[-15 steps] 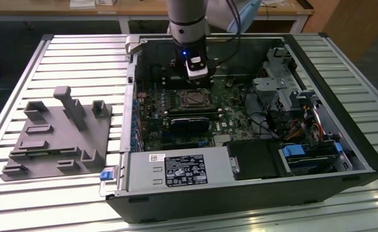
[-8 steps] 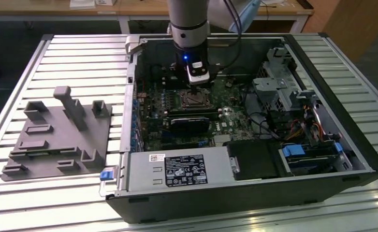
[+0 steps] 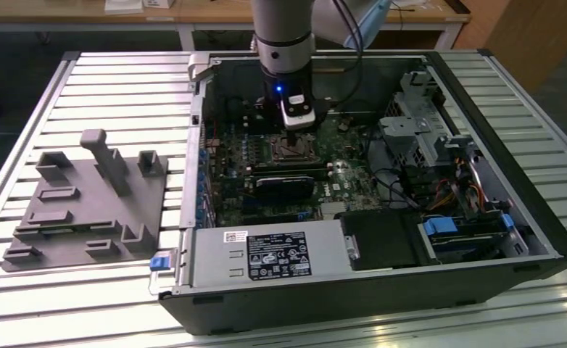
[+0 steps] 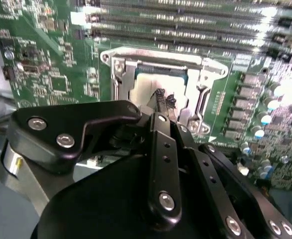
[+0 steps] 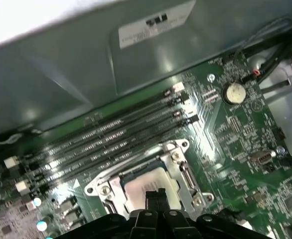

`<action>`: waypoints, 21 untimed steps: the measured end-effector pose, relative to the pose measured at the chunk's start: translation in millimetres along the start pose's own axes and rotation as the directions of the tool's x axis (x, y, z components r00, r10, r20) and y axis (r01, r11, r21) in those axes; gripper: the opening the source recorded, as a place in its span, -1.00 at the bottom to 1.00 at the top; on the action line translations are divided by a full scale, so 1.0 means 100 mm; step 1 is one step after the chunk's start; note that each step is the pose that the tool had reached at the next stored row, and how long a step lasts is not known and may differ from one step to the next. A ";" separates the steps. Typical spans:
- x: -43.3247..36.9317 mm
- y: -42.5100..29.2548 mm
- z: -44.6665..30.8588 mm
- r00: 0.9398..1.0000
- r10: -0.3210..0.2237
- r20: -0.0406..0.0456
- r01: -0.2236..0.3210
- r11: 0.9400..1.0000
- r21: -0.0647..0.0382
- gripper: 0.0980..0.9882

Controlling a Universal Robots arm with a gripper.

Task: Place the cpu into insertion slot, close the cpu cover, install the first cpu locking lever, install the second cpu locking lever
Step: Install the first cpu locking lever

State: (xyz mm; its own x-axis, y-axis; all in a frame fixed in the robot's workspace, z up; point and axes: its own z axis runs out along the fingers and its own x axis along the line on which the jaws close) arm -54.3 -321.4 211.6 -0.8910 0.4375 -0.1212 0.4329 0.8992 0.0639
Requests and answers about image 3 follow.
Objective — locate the black plastic shroud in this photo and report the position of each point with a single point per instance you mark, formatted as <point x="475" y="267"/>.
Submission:
<point x="384" y="239"/>

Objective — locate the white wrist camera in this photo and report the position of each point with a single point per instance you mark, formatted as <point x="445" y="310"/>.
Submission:
<point x="296" y="112"/>

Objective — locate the grey power supply with label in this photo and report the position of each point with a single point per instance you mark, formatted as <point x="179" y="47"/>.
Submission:
<point x="215" y="253"/>

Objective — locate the black open PC case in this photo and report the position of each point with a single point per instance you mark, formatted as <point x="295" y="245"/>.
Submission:
<point x="312" y="308"/>

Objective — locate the black graphics card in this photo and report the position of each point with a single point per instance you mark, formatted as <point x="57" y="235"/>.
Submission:
<point x="283" y="186"/>

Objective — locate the silver chipset heat sink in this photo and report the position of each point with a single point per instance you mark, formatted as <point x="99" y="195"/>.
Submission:
<point x="333" y="210"/>

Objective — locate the wooden cabinet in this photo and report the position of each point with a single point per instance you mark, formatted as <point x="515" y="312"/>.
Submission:
<point x="529" y="36"/>

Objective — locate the grey parts rack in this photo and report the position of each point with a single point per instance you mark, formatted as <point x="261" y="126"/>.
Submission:
<point x="95" y="217"/>

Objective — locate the small blue clip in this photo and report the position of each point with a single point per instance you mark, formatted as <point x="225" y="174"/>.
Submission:
<point x="507" y="222"/>

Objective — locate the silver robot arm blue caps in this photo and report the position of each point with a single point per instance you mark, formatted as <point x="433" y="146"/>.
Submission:
<point x="283" y="21"/>

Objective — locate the blue disk carrier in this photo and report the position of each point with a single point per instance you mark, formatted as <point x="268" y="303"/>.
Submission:
<point x="440" y="226"/>

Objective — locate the grey metal drive cage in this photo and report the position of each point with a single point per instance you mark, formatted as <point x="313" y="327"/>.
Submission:
<point x="401" y="130"/>

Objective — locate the blue case latch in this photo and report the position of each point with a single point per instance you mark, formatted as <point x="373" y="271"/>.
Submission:
<point x="160" y="263"/>

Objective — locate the wooden desk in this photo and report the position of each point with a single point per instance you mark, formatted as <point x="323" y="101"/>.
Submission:
<point x="47" y="16"/>

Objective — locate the green motherboard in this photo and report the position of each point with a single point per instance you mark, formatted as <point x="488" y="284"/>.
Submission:
<point x="345" y="181"/>

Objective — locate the white box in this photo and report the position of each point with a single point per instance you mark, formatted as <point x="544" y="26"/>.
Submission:
<point x="124" y="6"/>
<point x="157" y="3"/>

